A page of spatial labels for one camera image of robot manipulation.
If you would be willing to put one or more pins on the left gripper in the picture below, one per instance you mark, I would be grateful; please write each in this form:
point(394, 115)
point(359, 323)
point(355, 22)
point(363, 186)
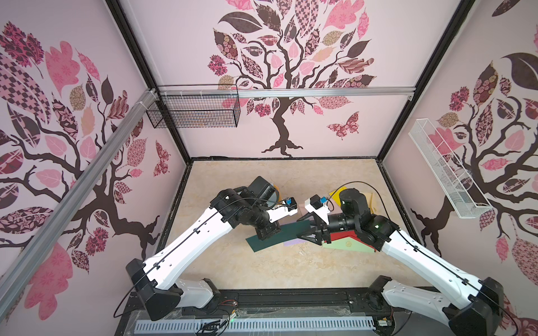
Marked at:
point(270, 227)

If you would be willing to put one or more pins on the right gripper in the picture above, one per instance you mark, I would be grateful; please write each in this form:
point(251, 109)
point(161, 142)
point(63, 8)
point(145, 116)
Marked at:
point(321, 225)

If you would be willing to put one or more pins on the dark green envelope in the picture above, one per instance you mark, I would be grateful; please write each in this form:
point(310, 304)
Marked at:
point(287, 233)

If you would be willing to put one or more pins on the purple envelope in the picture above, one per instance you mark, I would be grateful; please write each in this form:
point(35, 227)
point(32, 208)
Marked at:
point(293, 242)

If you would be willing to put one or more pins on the yellow plastic storage box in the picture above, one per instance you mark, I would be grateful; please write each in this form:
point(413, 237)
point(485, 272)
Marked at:
point(276, 194)

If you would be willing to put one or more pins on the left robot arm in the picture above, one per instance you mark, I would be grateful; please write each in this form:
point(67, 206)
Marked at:
point(157, 281)

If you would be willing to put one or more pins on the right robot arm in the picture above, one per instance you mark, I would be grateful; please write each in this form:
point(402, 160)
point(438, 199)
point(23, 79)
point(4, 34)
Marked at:
point(463, 302)

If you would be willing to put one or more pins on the pink envelope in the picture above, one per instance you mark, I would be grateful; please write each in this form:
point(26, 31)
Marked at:
point(289, 219)

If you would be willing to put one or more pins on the yellow envelope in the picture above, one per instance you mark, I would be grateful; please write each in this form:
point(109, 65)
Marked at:
point(335, 194)

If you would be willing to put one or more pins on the red envelope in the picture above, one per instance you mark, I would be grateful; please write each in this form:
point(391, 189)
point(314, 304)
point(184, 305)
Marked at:
point(340, 235)

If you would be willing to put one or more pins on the light green envelope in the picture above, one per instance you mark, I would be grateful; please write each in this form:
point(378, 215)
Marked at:
point(348, 244)

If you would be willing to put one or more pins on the beige envelope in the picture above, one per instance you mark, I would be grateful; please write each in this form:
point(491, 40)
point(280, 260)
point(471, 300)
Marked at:
point(370, 198)

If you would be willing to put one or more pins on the aluminium rail back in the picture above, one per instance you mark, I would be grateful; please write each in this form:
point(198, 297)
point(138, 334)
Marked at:
point(303, 92)

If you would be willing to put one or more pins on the aluminium rail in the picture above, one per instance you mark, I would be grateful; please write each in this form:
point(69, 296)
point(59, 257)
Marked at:
point(303, 92)
point(27, 263)

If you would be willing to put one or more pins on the black wire basket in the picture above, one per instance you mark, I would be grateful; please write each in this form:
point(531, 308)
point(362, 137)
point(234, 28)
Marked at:
point(195, 106)

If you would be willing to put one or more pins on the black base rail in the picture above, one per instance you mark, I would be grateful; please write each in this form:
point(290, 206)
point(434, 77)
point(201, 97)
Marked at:
point(294, 300)

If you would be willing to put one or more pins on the white cable duct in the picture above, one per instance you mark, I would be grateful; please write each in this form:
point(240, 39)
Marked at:
point(257, 325)

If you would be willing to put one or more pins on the white wire shelf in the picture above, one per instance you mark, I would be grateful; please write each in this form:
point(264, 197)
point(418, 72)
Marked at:
point(437, 146)

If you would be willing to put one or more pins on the aluminium rail left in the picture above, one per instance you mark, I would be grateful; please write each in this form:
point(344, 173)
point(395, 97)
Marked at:
point(27, 263)

